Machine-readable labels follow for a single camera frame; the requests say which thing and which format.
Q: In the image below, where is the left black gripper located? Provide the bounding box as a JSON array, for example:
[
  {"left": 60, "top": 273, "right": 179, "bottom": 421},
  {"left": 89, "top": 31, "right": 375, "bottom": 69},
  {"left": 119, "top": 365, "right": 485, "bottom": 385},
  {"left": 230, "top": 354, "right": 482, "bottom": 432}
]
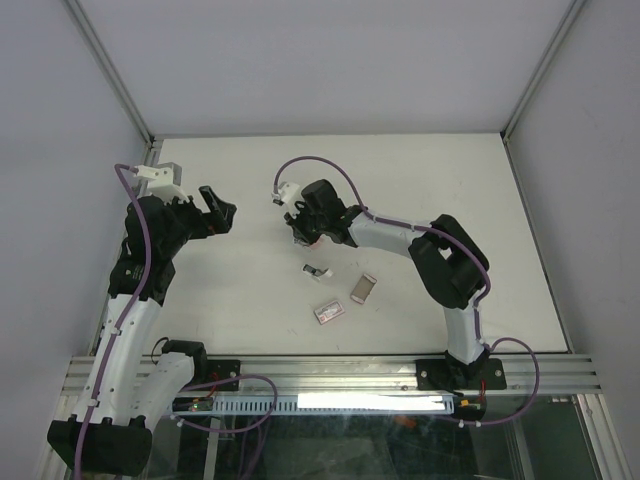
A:
[{"left": 160, "top": 185, "right": 235, "bottom": 257}]

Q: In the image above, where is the aluminium mounting rail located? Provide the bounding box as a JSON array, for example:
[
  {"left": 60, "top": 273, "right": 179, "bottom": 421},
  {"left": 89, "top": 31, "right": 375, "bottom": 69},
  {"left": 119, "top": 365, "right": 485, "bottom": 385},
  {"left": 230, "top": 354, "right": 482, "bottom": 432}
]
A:
[{"left": 63, "top": 353, "right": 599, "bottom": 401}]

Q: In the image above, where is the staple box tray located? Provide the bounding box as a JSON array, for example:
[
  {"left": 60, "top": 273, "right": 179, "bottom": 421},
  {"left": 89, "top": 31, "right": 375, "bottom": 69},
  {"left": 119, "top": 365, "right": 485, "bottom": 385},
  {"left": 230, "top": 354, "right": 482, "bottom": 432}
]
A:
[{"left": 350, "top": 273, "right": 377, "bottom": 305}]

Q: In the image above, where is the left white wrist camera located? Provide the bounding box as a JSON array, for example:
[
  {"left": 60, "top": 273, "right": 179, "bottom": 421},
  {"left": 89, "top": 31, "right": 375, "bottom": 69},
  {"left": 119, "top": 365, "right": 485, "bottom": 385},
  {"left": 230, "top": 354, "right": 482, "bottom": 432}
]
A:
[{"left": 134, "top": 162, "right": 190, "bottom": 204}]

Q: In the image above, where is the pink stapler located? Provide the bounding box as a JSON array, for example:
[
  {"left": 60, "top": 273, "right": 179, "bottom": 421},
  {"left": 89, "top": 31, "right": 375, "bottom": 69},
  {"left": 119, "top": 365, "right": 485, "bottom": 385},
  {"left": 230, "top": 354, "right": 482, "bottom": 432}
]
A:
[{"left": 294, "top": 238, "right": 324, "bottom": 251}]

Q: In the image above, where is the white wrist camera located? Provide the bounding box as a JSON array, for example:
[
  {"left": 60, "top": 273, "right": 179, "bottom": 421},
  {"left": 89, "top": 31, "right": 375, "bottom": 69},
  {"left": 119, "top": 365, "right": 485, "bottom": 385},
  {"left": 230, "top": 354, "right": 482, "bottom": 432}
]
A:
[
  {"left": 271, "top": 181, "right": 302, "bottom": 208},
  {"left": 134, "top": 162, "right": 190, "bottom": 204}
]

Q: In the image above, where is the white slotted cable duct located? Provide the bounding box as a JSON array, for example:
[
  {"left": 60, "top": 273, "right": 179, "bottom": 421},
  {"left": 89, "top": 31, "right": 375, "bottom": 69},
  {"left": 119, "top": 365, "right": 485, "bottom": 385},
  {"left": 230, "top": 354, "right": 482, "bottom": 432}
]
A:
[{"left": 169, "top": 393, "right": 454, "bottom": 416}]

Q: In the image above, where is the aluminium frame post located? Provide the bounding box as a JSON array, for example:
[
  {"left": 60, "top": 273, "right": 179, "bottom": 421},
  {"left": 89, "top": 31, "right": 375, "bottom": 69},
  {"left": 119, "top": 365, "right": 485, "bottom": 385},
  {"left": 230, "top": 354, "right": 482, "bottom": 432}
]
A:
[
  {"left": 500, "top": 0, "right": 589, "bottom": 144},
  {"left": 61, "top": 0, "right": 155, "bottom": 149}
]

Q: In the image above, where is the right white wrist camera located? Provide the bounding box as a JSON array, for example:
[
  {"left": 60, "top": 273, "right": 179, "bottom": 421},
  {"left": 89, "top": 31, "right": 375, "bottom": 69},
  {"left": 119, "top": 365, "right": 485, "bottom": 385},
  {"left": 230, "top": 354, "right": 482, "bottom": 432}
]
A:
[{"left": 271, "top": 181, "right": 302, "bottom": 208}]

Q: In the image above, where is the white stapler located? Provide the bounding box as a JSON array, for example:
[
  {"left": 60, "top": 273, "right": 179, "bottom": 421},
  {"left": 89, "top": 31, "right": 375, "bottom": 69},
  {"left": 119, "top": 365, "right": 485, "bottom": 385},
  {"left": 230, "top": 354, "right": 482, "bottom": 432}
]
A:
[{"left": 302, "top": 264, "right": 333, "bottom": 281}]

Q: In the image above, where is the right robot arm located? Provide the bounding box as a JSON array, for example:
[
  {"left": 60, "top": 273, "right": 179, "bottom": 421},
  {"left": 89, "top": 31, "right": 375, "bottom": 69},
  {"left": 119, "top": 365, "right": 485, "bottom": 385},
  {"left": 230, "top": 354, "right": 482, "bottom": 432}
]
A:
[{"left": 273, "top": 179, "right": 491, "bottom": 387}]

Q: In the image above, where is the red white staple box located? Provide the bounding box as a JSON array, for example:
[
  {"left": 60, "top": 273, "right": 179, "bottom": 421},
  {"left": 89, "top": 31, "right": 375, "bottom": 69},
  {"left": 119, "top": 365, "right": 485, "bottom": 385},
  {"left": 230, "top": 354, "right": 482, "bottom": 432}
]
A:
[{"left": 314, "top": 300, "right": 345, "bottom": 325}]

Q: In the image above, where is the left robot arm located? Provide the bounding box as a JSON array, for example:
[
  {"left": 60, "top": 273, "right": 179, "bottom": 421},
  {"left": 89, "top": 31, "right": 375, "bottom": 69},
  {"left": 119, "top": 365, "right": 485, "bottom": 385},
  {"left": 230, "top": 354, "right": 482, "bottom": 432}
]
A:
[{"left": 47, "top": 186, "right": 237, "bottom": 477}]

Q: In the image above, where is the left aluminium frame post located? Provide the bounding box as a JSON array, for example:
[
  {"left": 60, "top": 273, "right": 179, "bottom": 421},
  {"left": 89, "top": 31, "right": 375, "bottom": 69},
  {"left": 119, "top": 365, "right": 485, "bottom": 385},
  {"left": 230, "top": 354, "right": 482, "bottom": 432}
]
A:
[{"left": 61, "top": 0, "right": 155, "bottom": 149}]

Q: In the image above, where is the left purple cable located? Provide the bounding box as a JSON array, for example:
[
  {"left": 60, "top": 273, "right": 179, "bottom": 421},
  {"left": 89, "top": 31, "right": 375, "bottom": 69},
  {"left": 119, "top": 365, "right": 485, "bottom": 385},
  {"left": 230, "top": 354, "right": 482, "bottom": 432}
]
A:
[{"left": 74, "top": 163, "right": 280, "bottom": 480}]

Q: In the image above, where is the right aluminium frame post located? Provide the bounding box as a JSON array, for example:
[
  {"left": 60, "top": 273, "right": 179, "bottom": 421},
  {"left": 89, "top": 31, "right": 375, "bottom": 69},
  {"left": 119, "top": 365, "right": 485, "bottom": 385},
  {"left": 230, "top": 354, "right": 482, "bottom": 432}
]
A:
[{"left": 500, "top": 0, "right": 589, "bottom": 144}]

